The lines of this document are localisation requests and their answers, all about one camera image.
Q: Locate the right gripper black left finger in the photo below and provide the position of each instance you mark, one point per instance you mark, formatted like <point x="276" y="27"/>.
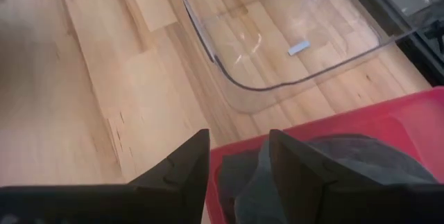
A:
<point x="173" y="196"/>

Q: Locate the dark grey cloth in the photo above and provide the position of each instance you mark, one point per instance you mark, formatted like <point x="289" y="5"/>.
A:
<point x="364" y="158"/>

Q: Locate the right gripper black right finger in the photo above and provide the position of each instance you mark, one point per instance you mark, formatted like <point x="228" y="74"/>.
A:
<point x="305" y="189"/>

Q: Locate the red plastic bin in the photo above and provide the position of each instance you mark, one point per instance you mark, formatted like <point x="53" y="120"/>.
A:
<point x="381" y="120"/>

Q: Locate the clear plastic bin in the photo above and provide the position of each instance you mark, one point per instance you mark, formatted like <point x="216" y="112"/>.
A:
<point x="260" y="61"/>

